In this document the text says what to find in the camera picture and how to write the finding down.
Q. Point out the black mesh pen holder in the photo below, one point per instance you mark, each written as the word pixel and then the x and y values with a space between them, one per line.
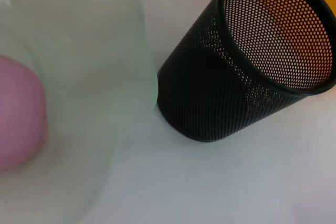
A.
pixel 204 98

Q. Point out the green glass fruit plate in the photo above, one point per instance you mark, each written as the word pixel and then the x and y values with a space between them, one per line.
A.
pixel 92 77

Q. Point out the pink peach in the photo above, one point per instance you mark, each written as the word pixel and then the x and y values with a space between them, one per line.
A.
pixel 18 113

